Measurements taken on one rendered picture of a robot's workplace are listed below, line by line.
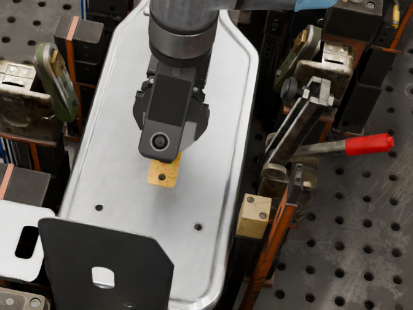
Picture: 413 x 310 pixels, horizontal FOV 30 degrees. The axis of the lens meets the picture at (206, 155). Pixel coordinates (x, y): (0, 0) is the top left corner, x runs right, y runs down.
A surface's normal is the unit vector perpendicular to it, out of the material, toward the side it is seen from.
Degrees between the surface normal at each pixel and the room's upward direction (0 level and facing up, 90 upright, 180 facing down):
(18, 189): 0
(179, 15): 88
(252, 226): 90
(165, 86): 29
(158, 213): 0
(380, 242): 0
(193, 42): 88
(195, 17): 88
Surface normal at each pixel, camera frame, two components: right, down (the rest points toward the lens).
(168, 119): 0.04, -0.02
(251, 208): 0.10, -0.51
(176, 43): -0.24, 0.80
